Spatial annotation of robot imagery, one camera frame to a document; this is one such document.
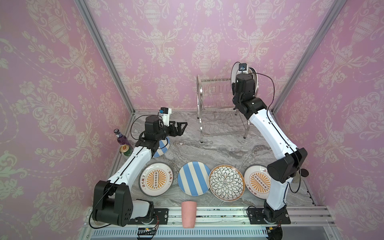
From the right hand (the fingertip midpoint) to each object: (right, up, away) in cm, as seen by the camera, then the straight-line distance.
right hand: (248, 79), depth 74 cm
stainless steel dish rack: (-10, -13, +45) cm, 48 cm away
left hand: (-34, -22, +5) cm, 41 cm away
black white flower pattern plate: (-8, -56, +10) cm, 57 cm away
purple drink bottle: (-70, -31, +13) cm, 78 cm away
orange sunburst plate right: (+9, -55, +11) cm, 57 cm away
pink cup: (-30, -65, -3) cm, 71 cm away
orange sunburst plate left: (-49, -54, +11) cm, 74 cm away
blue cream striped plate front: (-28, -54, +13) cm, 62 cm away
